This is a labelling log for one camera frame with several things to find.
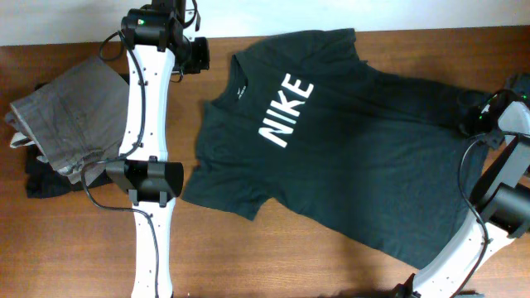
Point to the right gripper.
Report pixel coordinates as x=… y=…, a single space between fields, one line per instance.
x=467 y=127

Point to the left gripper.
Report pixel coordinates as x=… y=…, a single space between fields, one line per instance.
x=201 y=60

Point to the black Nike t-shirt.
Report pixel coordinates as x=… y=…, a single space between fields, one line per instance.
x=372 y=155

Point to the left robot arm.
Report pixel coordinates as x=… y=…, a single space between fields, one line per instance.
x=158 y=54

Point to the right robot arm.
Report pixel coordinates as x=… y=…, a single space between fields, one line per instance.
x=498 y=204

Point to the folded grey trousers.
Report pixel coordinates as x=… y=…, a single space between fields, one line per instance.
x=77 y=118

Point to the folded black garment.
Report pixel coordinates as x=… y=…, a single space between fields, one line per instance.
x=43 y=181

